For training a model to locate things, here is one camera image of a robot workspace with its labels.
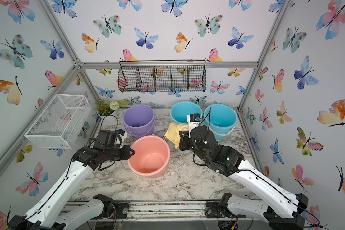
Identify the white wire mesh basket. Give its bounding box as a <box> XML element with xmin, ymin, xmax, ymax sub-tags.
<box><xmin>24</xmin><ymin>94</ymin><xmax>92</xmax><ymax>149</ymax></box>

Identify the teal plastic bucket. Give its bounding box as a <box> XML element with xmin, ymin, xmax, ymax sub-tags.
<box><xmin>203</xmin><ymin>104</ymin><xmax>239</xmax><ymax>140</ymax></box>
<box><xmin>170</xmin><ymin>101</ymin><xmax>203</xmax><ymax>124</ymax></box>

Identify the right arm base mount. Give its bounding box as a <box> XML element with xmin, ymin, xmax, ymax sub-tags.
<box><xmin>204</xmin><ymin>202</ymin><xmax>246</xmax><ymax>219</ymax></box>

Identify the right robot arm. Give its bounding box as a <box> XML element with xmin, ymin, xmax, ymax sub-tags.
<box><xmin>178</xmin><ymin>126</ymin><xmax>320</xmax><ymax>230</ymax></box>

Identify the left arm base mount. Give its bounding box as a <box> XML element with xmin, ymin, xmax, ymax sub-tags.
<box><xmin>92</xmin><ymin>202</ymin><xmax>130</xmax><ymax>220</ymax></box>

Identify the purple plastic bucket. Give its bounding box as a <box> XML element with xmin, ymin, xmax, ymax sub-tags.
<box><xmin>122</xmin><ymin>104</ymin><xmax>155</xmax><ymax>139</ymax></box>

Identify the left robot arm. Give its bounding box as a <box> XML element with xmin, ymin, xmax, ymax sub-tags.
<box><xmin>7</xmin><ymin>145</ymin><xmax>135</xmax><ymax>230</ymax></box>

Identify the potted flower plant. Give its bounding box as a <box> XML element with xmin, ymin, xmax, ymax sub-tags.
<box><xmin>95</xmin><ymin>99</ymin><xmax>120</xmax><ymax>126</ymax></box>

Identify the yellow microfiber cloth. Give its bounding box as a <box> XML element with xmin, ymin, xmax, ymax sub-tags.
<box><xmin>165</xmin><ymin>122</ymin><xmax>188</xmax><ymax>149</ymax></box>

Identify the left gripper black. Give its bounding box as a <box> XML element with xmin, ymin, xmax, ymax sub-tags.
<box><xmin>105</xmin><ymin>145</ymin><xmax>135</xmax><ymax>162</ymax></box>

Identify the black wire wall basket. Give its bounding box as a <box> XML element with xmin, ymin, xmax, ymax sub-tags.
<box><xmin>117</xmin><ymin>59</ymin><xmax>207</xmax><ymax>93</ymax></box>

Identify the pink plastic bucket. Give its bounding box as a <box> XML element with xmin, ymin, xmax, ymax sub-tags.
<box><xmin>127</xmin><ymin>135</ymin><xmax>171</xmax><ymax>179</ymax></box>

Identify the aluminium front rail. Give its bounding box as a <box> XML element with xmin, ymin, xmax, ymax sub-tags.
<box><xmin>44</xmin><ymin>200</ymin><xmax>288</xmax><ymax>222</ymax></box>

